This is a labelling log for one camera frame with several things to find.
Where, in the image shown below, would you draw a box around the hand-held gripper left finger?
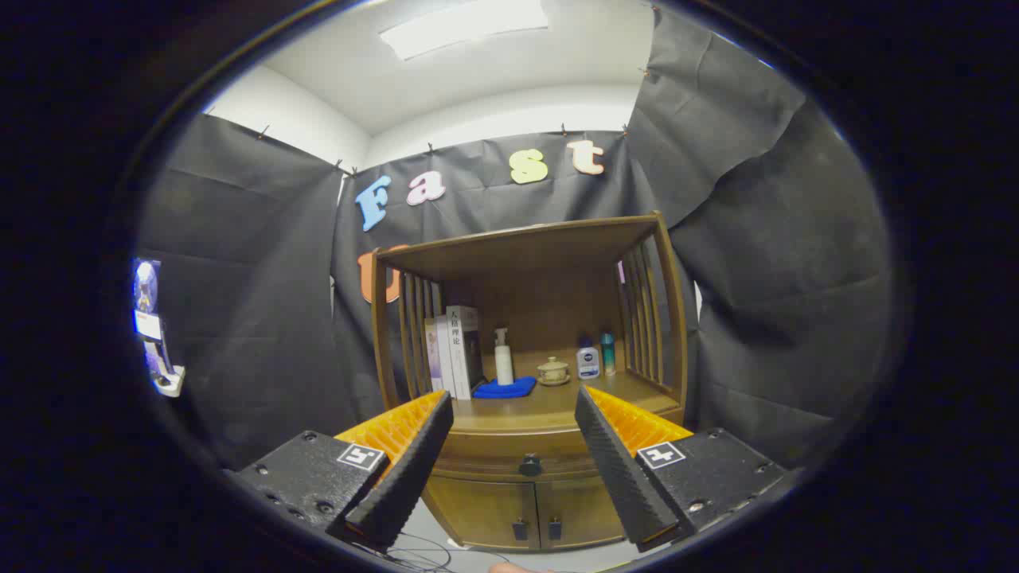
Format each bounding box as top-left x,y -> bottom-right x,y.
231,388 -> 455,552

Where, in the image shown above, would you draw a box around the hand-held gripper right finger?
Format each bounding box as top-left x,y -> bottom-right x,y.
575,385 -> 789,552

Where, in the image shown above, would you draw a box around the wooden cabinet door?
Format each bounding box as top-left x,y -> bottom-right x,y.
422,476 -> 542,552
535,476 -> 626,550

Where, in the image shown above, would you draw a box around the wooden countertop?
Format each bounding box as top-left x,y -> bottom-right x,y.
450,370 -> 681,435

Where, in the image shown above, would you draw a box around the wooden cabinet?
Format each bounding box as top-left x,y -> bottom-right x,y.
370,211 -> 689,554

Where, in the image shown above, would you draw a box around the pale purple book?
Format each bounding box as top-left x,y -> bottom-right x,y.
424,318 -> 443,391

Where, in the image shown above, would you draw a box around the plain white book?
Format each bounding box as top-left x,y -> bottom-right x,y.
435,314 -> 456,395

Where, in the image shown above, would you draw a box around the blue cloth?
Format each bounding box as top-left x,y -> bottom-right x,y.
473,376 -> 537,400

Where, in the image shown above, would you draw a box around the white book with portrait cover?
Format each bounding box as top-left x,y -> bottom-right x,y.
446,305 -> 485,399

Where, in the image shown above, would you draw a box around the white pump bottle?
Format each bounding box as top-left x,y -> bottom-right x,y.
494,328 -> 515,387

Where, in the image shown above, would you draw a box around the white equipment stand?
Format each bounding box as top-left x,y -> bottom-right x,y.
132,257 -> 186,398

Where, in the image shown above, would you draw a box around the ceiling light panel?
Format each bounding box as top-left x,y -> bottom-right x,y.
379,0 -> 550,61

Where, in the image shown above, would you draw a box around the black floor cables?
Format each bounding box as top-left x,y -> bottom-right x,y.
350,532 -> 510,573

